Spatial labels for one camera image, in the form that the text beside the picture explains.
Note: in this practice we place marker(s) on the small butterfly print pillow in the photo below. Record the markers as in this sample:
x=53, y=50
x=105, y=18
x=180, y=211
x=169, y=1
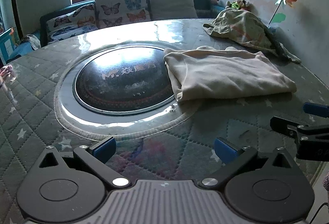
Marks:
x=74, y=23

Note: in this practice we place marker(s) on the small pink object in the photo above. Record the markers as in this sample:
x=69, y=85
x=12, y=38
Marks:
x=6, y=71

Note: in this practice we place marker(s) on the folded blanket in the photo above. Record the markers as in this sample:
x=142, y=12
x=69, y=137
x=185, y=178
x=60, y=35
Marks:
x=29, y=41

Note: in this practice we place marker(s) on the blue box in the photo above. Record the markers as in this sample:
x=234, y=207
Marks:
x=6, y=43

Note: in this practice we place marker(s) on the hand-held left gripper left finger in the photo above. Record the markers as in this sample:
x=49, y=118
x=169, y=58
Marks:
x=104, y=149

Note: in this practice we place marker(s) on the round black hotplate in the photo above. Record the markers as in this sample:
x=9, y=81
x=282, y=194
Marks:
x=123, y=80

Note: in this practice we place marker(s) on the pink plush toy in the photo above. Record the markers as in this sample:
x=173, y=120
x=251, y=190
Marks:
x=213, y=0

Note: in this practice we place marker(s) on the plain grey pillow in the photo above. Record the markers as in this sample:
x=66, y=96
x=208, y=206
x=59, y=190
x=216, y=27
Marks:
x=171, y=4

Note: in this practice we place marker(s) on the cream long-sleeved garment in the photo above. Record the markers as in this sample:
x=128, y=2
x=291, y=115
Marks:
x=226, y=74

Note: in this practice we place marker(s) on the dark teal sofa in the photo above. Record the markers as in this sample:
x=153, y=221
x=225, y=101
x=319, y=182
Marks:
x=204, y=4

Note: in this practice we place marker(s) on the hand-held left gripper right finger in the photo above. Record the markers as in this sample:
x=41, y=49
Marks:
x=225, y=150

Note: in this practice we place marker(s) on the green patterned garment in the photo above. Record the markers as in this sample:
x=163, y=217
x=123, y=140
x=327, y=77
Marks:
x=239, y=25

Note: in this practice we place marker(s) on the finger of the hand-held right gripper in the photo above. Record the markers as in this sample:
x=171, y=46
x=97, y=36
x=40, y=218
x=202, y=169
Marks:
x=317, y=109
x=280, y=123

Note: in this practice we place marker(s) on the large butterfly print pillow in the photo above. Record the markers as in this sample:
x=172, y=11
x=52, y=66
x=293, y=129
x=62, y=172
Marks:
x=120, y=7

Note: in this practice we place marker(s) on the green stuffed toy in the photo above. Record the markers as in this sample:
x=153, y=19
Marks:
x=239, y=4

